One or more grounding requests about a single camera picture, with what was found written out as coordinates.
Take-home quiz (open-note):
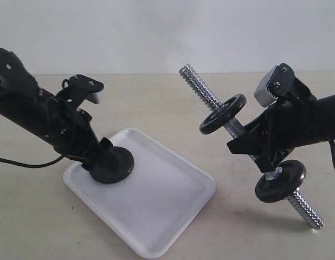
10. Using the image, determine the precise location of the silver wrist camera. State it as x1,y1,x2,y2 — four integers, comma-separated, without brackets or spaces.
68,74,105,105
254,66,281,108

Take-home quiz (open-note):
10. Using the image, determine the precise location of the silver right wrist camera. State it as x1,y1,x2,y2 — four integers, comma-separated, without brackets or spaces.
254,66,281,108

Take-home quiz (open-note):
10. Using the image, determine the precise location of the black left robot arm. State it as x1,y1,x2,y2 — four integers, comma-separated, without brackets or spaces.
0,48,120,171

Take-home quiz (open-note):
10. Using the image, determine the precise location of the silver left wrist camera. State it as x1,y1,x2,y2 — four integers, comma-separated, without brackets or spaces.
68,74,105,105

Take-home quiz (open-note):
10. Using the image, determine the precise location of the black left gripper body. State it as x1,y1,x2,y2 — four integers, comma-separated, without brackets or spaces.
46,102,100,162

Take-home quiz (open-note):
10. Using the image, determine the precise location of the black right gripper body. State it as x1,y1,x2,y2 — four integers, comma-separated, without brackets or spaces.
248,103,319,159

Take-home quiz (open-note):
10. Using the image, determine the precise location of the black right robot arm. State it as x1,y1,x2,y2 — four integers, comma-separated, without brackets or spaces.
227,95,335,172

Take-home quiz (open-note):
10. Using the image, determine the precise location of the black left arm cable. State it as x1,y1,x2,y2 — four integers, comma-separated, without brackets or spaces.
0,153,68,168

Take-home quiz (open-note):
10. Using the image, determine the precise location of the white plastic tray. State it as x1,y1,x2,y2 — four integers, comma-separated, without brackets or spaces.
63,128,216,259

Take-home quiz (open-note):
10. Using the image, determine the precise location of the black weight plate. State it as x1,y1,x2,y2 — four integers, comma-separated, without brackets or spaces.
88,146,134,184
199,94,247,135
255,159,306,203

